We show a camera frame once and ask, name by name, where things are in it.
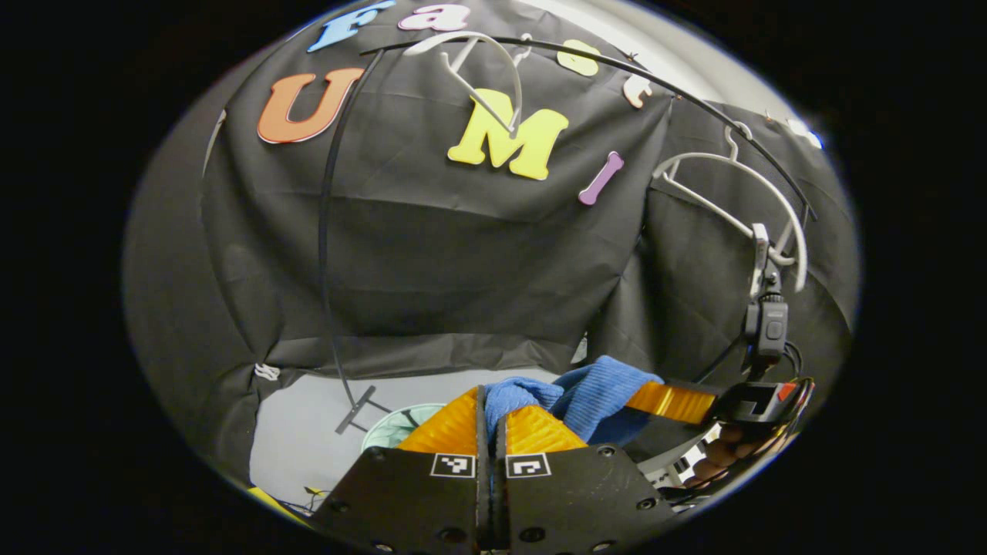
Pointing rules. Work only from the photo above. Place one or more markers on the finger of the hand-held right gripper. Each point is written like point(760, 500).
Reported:
point(671, 402)

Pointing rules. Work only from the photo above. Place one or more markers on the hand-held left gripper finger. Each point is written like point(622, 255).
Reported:
point(501, 501)
point(483, 493)

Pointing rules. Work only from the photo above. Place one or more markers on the green patterned laundry hamper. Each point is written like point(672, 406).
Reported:
point(393, 428)

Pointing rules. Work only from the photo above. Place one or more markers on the yellow object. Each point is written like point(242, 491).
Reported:
point(270, 501)

